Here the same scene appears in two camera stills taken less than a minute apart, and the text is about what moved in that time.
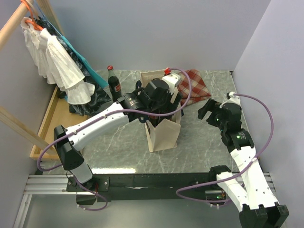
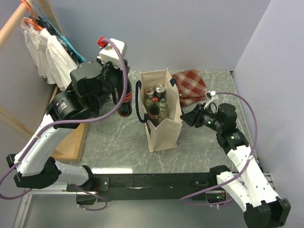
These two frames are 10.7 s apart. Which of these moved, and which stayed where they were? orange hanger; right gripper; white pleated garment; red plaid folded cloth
Moved: right gripper
Stayed: white pleated garment; orange hanger; red plaid folded cloth
